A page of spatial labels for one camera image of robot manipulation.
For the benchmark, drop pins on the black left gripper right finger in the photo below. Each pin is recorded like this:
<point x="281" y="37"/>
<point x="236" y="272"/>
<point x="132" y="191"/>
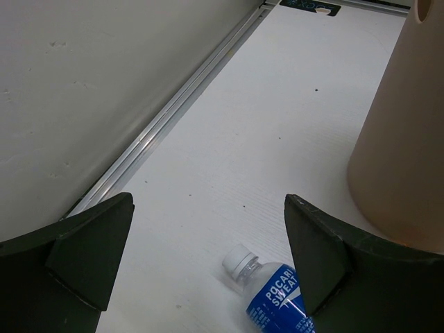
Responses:
<point x="354" y="281"/>

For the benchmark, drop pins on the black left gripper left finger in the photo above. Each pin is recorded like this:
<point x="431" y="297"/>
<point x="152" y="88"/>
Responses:
<point x="60" y="278"/>

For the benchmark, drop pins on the blue Pocari Sweat bottle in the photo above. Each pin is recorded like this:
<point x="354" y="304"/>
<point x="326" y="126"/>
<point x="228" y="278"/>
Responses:
<point x="271" y="292"/>

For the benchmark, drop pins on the brown cylindrical paper bin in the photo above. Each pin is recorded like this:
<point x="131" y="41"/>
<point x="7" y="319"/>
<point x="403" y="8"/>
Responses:
<point x="395" y="172"/>

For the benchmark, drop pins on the left blue corner sticker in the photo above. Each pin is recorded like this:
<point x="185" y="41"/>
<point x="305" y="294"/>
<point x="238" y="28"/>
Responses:
<point x="328" y="9"/>

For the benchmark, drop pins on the left aluminium table rail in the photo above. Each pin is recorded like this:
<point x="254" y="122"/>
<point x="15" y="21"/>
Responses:
<point x="126" y="165"/>

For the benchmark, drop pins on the aluminium table rail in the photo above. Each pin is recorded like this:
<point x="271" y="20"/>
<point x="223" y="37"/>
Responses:
<point x="394" y="7"/>
<point x="126" y="165"/>

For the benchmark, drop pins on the rear aluminium table rail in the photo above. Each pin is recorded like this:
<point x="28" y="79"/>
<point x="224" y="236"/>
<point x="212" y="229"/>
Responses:
<point x="394" y="7"/>

